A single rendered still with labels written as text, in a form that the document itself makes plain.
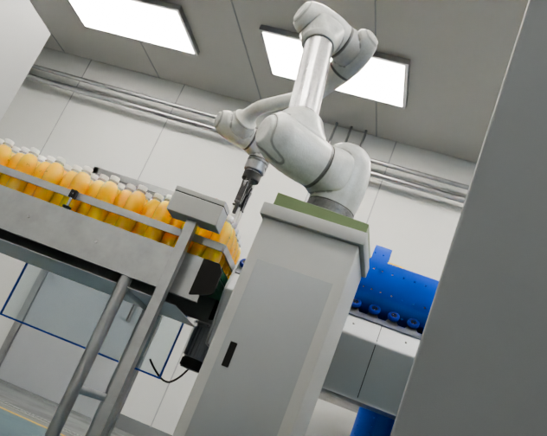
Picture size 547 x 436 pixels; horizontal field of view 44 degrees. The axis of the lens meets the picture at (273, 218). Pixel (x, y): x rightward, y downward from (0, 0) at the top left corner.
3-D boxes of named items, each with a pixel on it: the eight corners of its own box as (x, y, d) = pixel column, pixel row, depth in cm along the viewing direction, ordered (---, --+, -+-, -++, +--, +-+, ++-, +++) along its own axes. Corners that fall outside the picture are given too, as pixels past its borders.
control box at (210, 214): (215, 225, 244) (226, 201, 247) (165, 208, 248) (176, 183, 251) (219, 234, 253) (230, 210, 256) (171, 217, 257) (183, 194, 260)
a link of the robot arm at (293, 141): (331, 173, 200) (273, 133, 192) (297, 196, 212) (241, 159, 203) (359, 18, 247) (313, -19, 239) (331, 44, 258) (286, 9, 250)
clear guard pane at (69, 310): (158, 376, 287) (203, 273, 302) (1, 313, 302) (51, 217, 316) (158, 376, 287) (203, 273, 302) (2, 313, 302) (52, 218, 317)
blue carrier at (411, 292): (482, 342, 240) (500, 272, 252) (254, 260, 257) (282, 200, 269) (464, 363, 265) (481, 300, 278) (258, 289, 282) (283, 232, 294)
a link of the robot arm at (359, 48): (350, 69, 263) (324, 48, 257) (383, 36, 253) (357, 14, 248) (352, 86, 253) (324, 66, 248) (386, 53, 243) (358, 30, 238)
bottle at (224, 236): (198, 257, 255) (218, 214, 261) (202, 262, 262) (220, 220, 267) (215, 263, 254) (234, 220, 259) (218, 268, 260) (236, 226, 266)
